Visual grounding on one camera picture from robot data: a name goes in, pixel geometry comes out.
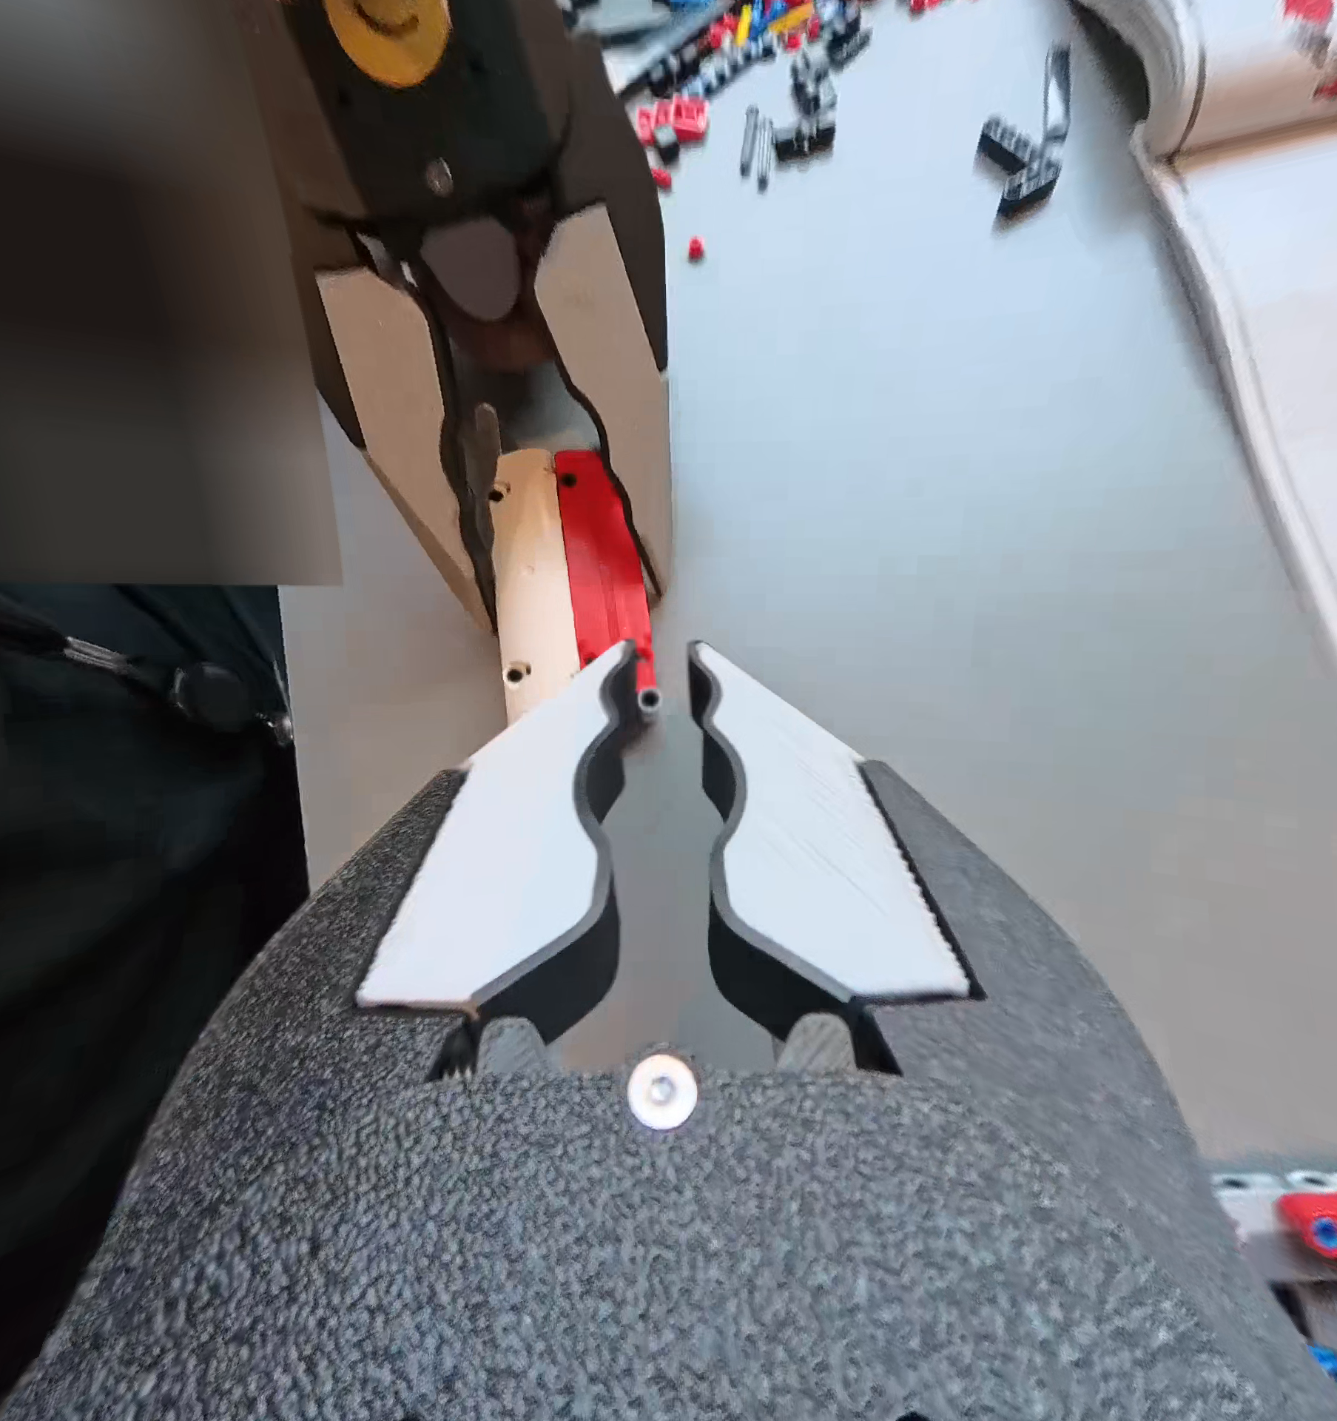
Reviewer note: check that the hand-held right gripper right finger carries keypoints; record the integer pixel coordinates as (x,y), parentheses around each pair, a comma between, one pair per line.
(822,878)

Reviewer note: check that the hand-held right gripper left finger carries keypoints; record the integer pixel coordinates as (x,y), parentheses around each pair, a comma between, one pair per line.
(502,878)

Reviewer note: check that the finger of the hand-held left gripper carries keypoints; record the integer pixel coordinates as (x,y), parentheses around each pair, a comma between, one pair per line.
(385,368)
(613,334)

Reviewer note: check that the black toy pin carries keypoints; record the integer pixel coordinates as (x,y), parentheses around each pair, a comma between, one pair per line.
(648,702)

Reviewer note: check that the red and white toy panel assembly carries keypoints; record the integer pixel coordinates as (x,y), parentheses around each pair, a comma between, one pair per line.
(534,577)

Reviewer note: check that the building instruction booklet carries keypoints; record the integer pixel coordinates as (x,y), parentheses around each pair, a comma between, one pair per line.
(1289,278)

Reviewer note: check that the grey desk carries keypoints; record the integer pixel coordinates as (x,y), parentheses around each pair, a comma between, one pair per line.
(1012,667)

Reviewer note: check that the pile of loose toy bricks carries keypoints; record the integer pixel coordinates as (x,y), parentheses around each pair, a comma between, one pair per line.
(690,112)

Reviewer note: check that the dark grey toy axle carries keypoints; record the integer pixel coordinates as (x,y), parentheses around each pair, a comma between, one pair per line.
(767,157)
(748,140)

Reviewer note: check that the person's dark clothing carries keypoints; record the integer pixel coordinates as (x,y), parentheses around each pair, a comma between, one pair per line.
(91,944)

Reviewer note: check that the black angled toy beam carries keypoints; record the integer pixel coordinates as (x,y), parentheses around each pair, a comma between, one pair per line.
(1029,178)

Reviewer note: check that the black long flat tile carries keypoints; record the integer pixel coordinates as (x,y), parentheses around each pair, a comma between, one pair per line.
(1056,101)

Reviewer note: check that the toy car chassis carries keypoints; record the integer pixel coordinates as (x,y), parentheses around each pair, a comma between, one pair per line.
(1327,1228)

